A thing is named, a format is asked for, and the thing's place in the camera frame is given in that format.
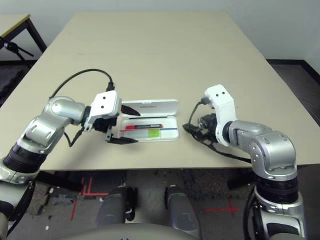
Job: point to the grey robot right leg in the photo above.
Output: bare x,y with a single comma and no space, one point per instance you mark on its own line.
182,212

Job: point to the side table with black legs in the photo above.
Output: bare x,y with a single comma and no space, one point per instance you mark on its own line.
15,23

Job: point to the grey robot leg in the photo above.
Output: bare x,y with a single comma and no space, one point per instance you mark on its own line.
115,207
182,212

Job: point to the green capped highlighter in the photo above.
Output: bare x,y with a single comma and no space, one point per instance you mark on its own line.
153,133

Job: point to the beige robot torso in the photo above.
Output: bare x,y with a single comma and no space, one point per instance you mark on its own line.
130,233

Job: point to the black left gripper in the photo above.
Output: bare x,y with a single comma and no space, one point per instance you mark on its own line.
105,123

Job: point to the black tripod stand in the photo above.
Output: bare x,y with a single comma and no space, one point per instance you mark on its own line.
12,47

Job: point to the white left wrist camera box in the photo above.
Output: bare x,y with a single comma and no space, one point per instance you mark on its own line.
106,105

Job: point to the grey robot left leg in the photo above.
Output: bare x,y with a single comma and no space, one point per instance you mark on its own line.
115,207

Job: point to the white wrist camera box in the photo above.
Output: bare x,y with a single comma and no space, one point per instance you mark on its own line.
223,105
106,105

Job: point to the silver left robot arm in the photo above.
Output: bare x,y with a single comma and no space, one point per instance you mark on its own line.
45,130

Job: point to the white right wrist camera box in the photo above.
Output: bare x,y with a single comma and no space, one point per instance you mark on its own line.
223,105

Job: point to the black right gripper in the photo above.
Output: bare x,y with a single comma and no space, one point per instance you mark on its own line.
208,125

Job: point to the black marker with red cap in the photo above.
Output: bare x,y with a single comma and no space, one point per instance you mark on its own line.
143,126

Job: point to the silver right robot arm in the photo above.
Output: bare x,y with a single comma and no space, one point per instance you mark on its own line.
272,150

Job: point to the white plastic pencil case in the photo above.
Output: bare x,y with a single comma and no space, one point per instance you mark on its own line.
160,107

